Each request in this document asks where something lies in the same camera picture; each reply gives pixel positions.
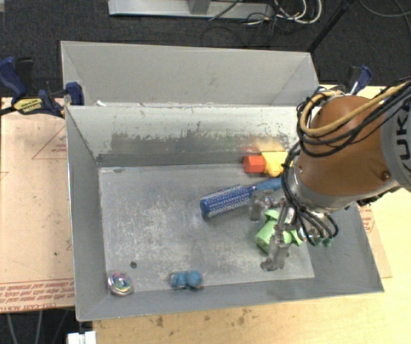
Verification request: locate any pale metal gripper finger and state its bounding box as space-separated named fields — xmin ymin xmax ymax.
xmin=248 ymin=190 xmax=282 ymax=222
xmin=260 ymin=224 xmax=294 ymax=272

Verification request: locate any light green plastic toy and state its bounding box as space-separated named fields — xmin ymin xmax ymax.
xmin=254 ymin=209 xmax=305 ymax=254

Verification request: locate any blue hairbrush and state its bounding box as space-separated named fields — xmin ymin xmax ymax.
xmin=199 ymin=176 xmax=284 ymax=220

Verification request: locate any orange block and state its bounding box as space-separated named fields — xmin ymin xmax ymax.
xmin=243 ymin=154 xmax=267 ymax=174

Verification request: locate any yellow toy block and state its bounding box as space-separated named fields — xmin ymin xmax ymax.
xmin=261 ymin=151 xmax=289 ymax=178

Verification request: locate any grey metal bin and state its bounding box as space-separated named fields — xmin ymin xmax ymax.
xmin=60 ymin=40 xmax=385 ymax=323

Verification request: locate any small blue toy animal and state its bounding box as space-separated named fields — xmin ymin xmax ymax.
xmin=169 ymin=270 xmax=204 ymax=291

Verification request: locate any clear iridescent glass ball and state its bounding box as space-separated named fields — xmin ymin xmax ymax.
xmin=107 ymin=269 xmax=135 ymax=297

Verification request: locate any brown cardboard board, red print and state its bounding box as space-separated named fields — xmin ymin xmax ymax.
xmin=0 ymin=97 xmax=395 ymax=315

